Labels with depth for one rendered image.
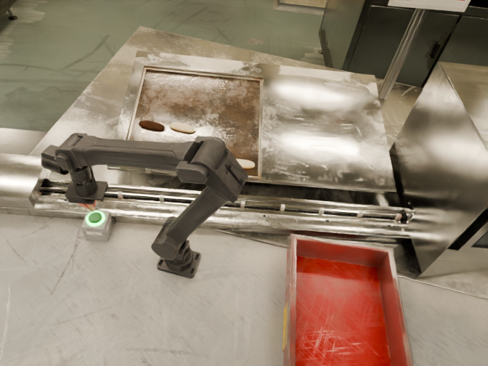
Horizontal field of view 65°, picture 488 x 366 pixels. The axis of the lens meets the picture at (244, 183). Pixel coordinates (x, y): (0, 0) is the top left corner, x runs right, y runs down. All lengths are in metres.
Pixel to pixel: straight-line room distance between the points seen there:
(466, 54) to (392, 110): 1.31
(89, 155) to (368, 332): 0.91
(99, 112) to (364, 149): 1.10
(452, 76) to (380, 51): 1.65
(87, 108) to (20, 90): 1.67
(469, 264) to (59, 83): 2.98
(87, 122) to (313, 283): 1.09
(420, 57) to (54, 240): 2.60
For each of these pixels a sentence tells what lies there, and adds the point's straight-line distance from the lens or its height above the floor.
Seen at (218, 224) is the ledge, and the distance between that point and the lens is 1.28.
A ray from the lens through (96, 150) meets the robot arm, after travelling 0.97.
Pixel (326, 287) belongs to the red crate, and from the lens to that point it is 1.27.
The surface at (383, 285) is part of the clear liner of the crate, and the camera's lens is 1.30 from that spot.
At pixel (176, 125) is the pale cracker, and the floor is 0.93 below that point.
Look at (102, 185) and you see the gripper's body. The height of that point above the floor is 1.04.
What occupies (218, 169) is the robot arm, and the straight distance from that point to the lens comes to 0.81.
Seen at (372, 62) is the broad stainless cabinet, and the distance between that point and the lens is 3.03.
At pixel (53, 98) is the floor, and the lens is 3.27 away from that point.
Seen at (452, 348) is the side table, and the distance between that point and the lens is 1.37.
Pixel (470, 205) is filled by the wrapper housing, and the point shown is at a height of 1.17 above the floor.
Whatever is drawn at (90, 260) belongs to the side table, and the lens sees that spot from 1.30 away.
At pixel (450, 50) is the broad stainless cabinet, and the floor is 0.64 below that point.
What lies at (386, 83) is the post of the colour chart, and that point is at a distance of 2.01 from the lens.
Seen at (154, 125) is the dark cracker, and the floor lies 0.93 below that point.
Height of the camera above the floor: 1.92
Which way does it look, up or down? 49 degrees down
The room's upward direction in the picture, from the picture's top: 9 degrees clockwise
